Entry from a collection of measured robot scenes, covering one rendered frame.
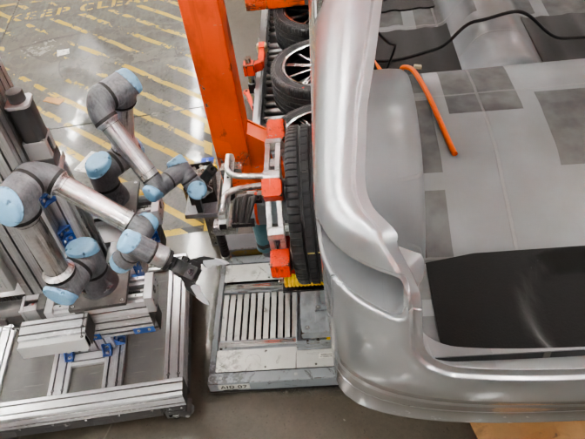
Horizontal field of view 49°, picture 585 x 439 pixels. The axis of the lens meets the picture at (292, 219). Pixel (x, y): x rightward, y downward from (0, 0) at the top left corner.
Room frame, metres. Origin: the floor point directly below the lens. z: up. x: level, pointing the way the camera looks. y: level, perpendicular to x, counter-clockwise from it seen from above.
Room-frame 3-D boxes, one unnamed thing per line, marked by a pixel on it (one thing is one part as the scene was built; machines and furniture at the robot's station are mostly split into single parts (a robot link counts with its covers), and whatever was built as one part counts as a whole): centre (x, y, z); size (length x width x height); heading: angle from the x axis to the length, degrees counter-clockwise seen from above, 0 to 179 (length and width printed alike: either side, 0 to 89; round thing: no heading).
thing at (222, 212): (1.89, 0.17, 1.03); 0.19 x 0.18 x 0.11; 83
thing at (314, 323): (1.95, -0.13, 0.32); 0.40 x 0.30 x 0.28; 173
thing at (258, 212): (1.98, 0.11, 0.85); 0.21 x 0.14 x 0.14; 83
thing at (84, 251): (1.72, 0.79, 0.98); 0.13 x 0.12 x 0.14; 156
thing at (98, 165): (2.22, 0.77, 0.98); 0.13 x 0.12 x 0.14; 135
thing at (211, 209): (2.65, 0.43, 0.44); 0.43 x 0.17 x 0.03; 173
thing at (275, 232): (1.97, 0.04, 0.85); 0.54 x 0.07 x 0.54; 173
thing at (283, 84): (3.59, -0.33, 0.39); 0.66 x 0.66 x 0.24
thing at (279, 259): (1.66, 0.07, 0.85); 0.09 x 0.08 x 0.07; 173
